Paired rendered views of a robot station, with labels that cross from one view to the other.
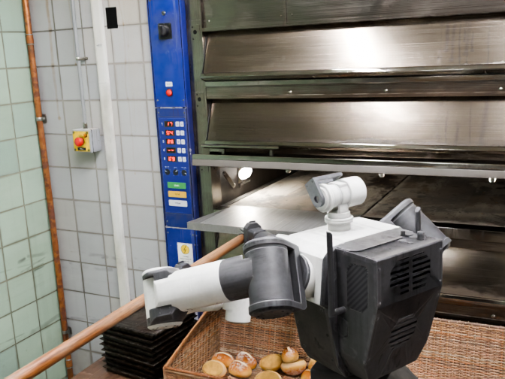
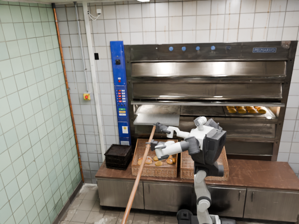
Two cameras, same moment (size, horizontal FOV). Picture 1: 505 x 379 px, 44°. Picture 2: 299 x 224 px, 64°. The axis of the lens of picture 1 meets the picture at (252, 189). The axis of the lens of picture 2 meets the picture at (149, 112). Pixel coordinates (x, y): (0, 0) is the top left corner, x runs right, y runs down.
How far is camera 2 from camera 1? 1.10 m
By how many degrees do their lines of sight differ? 18
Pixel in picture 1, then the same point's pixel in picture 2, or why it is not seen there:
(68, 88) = (79, 78)
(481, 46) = (215, 70)
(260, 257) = (191, 141)
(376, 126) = (186, 90)
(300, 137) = (163, 94)
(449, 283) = not seen: hidden behind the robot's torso
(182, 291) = (171, 151)
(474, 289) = not seen: hidden behind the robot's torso
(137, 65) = (107, 71)
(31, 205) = (67, 118)
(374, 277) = (216, 143)
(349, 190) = (203, 121)
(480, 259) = not seen: hidden behind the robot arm
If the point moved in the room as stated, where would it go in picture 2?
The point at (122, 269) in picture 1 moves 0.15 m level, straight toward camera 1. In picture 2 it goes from (101, 135) to (105, 139)
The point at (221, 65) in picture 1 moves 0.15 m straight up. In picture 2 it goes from (137, 72) to (136, 60)
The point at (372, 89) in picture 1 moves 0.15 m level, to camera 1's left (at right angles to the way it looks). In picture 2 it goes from (185, 80) to (173, 82)
